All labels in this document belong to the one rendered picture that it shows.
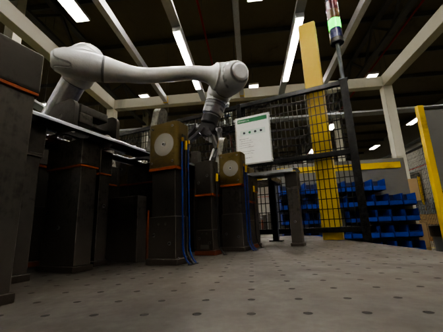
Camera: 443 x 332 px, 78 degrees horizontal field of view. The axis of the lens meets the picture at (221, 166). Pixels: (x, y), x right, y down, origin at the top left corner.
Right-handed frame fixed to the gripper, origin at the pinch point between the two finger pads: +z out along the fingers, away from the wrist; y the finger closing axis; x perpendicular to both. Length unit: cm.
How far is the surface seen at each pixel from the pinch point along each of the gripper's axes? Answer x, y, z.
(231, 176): -8.3, 21.7, 4.4
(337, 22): 45, 31, -103
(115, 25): 97, -242, -158
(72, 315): -75, 42, 30
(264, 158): 53, 9, -19
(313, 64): 52, 23, -80
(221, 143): -8.1, 13.7, -6.9
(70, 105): -46, -20, 0
